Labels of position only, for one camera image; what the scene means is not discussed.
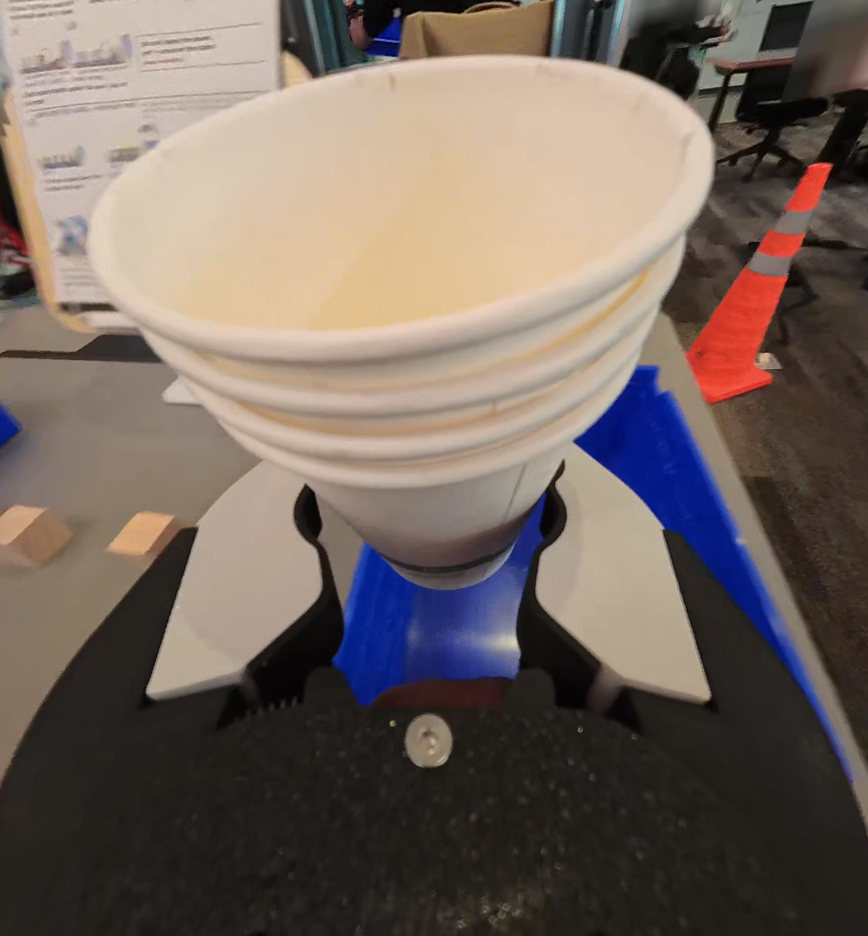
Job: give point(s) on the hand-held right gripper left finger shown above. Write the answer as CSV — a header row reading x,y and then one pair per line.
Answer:
x,y
236,585

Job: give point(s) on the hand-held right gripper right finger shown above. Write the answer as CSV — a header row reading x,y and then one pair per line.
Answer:
x,y
624,592

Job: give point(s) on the white paper cup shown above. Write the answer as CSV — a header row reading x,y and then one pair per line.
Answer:
x,y
404,219
434,526
419,439
404,398

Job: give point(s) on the wooden top table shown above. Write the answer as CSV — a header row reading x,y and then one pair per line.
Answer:
x,y
752,64

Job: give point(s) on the white poster board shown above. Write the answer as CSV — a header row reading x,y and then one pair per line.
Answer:
x,y
148,110

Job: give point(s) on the brown paper bag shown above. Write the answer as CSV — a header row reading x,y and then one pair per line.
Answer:
x,y
477,33

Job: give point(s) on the wooden cube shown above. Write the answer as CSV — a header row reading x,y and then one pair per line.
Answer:
x,y
24,537
141,535

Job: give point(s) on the black office chair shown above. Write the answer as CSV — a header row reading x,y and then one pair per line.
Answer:
x,y
777,113

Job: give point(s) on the orange traffic cone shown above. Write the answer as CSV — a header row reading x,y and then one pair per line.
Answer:
x,y
748,314

